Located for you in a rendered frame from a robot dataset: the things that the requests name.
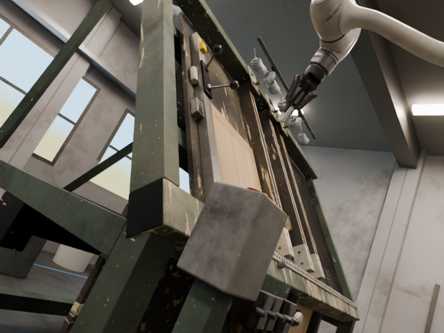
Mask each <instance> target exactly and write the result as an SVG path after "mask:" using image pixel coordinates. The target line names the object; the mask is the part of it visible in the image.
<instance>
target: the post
mask: <svg viewBox="0 0 444 333"><path fill-rule="evenodd" d="M234 297H235V296H233V295H229V294H226V293H223V292H221V291H219V290H218V289H216V288H214V287H212V286H210V285H208V284H206V283H204V282H203V281H201V280H199V279H197V278H195V280H194V282H193V284H192V287H191V289H190V291H189V294H188V296H187V298H186V300H185V303H184V305H183V307H182V310H181V311H180V314H179V316H178V319H177V321H176V324H175V325H174V328H173V330H172V332H171V333H220V332H221V329H222V327H223V324H224V322H225V319H226V317H227V314H228V312H229V309H230V307H231V304H232V302H233V299H234Z"/></svg>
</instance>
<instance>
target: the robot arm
mask: <svg viewBox="0 0 444 333"><path fill-rule="evenodd" d="M310 13H311V20H312V22H313V26H314V29H315V30H316V33H317V34H318V36H319V38H320V48H319V49H318V51H317V52H316V54H315V55H314V56H313V58H312V59H311V60H310V65H309V66H308V67H307V69H306V70H305V73H304V74H302V75H294V79H293V82H292V84H291V86H290V88H289V90H288V92H287V95H286V97H285V100H286V102H285V103H286V105H285V106H284V107H283V109H282V111H283V112H282V113H281V114H280V115H279V117H278V118H277V120H278V121H279V122H281V123H284V121H285V120H286V119H287V117H288V116H290V115H292V113H293V112H294V110H298V111H300V110H301V109H302V108H304V107H305V106H306V105H307V104H308V103H309V102H310V101H311V100H312V99H314V98H316V97H317V96H318V95H317V94H316V89H317V87H318V85H319V84H321V82H322V81H323V80H324V78H325V77H326V76H329V75H330V74H331V72H332V71H333V70H334V68H335V67H336V66H337V64H338V63H339V62H340V61H342V60H343V59H344V58H345V57H346V56H347V55H348V53H349V52H350V51H351V49H352V48H353V46H354V45H355V43H356V42H357V39H358V38H359V35H360V32H361V28H364V29H368V30H371V31H373V32H376V33H377V34H379V35H381V36H383V37H384V38H386V39H388V40H390V41H391V42H393V43H395V44H396V45H398V46H400V47H401V48H404V49H405V50H407V51H409V52H410V53H412V54H414V55H415V56H418V57H420V58H422V59H424V60H426V61H428V62H430V63H433V64H436V65H439V66H442V67H444V42H440V41H438V40H436V39H433V38H431V37H429V36H427V35H425V34H423V33H421V32H420V31H418V30H416V29H414V28H412V27H410V26H408V25H406V24H404V23H402V22H400V21H398V20H396V19H394V18H392V17H390V16H388V15H386V14H384V13H381V12H379V11H376V10H373V9H368V8H365V7H360V6H358V5H357V4H356V2H355V0H312V1H311V6H310ZM299 82H300V83H299ZM309 93H310V94H309ZM308 94H309V95H308ZM306 96H307V97H306Z"/></svg>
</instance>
